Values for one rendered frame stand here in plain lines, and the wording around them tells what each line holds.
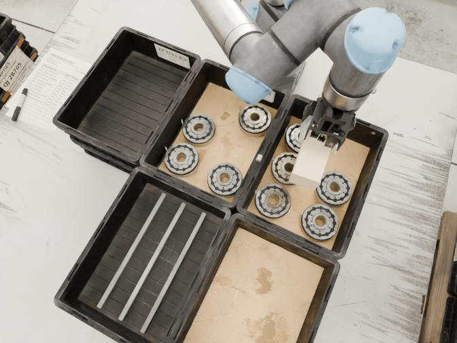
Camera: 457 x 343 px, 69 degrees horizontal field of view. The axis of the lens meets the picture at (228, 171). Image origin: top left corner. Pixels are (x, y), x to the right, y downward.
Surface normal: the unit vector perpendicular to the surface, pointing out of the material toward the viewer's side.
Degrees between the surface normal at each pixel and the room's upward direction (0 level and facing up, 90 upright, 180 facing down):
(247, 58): 35
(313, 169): 1
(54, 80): 0
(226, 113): 0
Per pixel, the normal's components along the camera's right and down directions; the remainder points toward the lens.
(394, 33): -0.03, -0.34
